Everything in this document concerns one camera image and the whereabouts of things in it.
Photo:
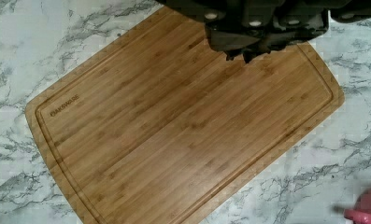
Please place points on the bamboo cutting board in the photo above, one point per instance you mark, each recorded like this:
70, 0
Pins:
157, 128

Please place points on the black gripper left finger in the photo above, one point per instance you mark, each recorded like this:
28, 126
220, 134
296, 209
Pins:
234, 40

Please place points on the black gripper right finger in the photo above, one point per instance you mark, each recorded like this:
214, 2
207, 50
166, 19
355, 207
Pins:
279, 41

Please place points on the pink plastic object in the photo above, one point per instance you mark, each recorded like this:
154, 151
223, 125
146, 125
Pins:
361, 212

